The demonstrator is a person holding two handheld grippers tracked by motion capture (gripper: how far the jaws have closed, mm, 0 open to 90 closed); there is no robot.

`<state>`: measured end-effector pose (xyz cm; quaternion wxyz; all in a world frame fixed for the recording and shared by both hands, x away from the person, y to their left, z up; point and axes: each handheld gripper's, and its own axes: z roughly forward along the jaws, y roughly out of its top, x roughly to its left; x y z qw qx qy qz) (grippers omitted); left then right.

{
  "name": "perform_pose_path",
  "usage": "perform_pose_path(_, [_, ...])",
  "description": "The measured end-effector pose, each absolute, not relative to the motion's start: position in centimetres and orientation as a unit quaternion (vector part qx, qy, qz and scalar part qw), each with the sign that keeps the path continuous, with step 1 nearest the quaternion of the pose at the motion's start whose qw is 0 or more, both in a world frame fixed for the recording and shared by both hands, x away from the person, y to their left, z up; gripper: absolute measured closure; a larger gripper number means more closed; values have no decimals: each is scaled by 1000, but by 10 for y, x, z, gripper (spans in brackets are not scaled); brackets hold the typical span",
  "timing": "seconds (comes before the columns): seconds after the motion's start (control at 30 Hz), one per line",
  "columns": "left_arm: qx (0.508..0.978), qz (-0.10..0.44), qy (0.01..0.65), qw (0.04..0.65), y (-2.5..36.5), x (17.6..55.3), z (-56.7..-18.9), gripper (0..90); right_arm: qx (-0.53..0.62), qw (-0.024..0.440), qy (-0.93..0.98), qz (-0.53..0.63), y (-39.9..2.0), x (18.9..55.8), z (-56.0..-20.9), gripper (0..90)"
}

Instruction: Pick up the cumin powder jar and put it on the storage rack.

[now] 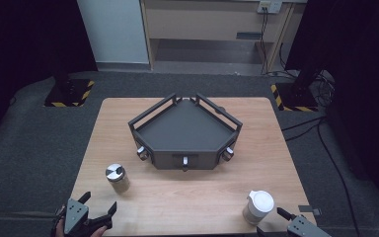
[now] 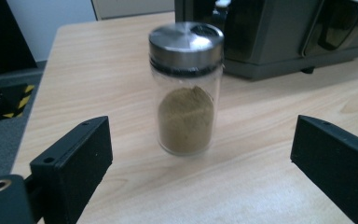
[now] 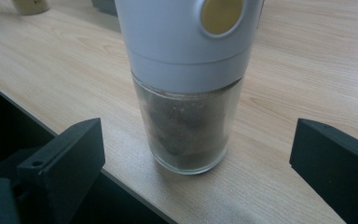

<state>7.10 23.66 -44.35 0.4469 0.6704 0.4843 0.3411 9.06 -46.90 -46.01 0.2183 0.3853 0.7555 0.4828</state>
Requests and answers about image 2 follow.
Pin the black stand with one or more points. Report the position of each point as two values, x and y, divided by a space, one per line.
3 34

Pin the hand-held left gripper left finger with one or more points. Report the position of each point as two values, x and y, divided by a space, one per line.
74 161

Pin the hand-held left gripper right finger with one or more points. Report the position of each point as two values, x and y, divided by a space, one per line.
338 165

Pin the black and yellow striped base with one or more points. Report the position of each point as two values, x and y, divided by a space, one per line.
3 102

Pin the grey spice rack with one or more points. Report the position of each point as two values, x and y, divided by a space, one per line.
281 40

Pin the glass spice jar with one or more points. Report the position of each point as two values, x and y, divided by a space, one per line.
185 124

